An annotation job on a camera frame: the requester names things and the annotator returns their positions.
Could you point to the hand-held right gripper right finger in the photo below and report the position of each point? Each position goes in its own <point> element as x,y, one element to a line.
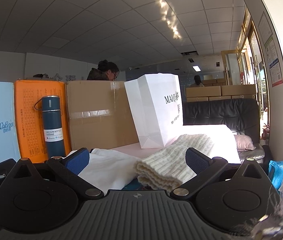
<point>197,161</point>

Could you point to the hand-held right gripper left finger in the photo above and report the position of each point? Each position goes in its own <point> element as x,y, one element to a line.
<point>77,162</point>

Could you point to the white garment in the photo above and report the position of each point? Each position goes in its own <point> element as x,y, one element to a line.
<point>106,170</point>

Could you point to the cream knitted sweater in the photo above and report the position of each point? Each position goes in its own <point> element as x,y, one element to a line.
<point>161,165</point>

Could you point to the white sheet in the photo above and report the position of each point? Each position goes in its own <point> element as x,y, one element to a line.
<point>219,137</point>

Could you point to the dark blue vacuum bottle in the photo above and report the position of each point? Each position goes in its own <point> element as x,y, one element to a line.
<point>54,120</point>

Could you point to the pink pillow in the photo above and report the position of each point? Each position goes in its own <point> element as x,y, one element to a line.
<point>244,142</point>

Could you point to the black leather sofa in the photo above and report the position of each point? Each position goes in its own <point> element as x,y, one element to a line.
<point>221,112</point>

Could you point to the orange box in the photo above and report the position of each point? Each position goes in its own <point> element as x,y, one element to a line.
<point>29,120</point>

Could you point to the brown cardboard box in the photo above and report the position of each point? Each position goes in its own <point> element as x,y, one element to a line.
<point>96,97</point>

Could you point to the white paper bag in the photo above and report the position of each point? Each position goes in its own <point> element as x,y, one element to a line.
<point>151,110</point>

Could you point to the stack of cardboard boxes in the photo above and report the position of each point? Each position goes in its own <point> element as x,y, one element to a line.
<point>231,90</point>

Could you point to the ceiling light panel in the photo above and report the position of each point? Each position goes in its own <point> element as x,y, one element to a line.
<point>196,68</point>

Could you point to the gold framed glass door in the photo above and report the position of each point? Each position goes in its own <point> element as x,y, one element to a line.
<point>224,67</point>

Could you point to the wall notice with red edge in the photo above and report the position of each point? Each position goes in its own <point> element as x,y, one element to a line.
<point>275,65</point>

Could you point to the framed wall certificate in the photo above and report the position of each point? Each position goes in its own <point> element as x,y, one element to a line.
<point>265,27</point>

